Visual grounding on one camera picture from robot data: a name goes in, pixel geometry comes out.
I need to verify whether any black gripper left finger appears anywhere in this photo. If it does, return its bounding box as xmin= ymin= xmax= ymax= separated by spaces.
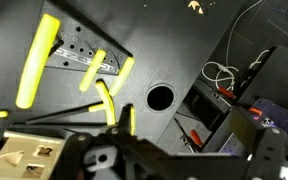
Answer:
xmin=118 ymin=104 xmax=133 ymax=133

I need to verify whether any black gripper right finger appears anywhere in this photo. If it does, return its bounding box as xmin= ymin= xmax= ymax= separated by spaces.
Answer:
xmin=229 ymin=106 xmax=265 ymax=156

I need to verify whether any large yellow T-handle wrench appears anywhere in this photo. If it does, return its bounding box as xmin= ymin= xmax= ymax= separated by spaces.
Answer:
xmin=16 ymin=14 xmax=61 ymax=109

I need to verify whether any yellow wrench in stand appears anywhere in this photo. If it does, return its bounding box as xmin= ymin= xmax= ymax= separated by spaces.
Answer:
xmin=109 ymin=57 xmax=135 ymax=96
xmin=79 ymin=49 xmax=106 ymax=92

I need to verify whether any black wrench stand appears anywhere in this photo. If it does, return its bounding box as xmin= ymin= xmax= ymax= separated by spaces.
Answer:
xmin=40 ymin=0 xmax=132 ymax=76

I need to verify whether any wooden toy box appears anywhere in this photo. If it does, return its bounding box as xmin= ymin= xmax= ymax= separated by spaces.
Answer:
xmin=0 ymin=131 xmax=65 ymax=180

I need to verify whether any orange handled clamp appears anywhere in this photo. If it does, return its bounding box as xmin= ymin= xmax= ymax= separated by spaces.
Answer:
xmin=215 ymin=84 xmax=263 ymax=118

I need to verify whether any white cable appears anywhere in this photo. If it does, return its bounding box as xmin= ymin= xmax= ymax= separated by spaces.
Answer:
xmin=201 ymin=0 xmax=272 ymax=92

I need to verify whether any yellow T-handle wrench long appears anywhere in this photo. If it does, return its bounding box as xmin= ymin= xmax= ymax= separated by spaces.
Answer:
xmin=27 ymin=80 xmax=116 ymax=125

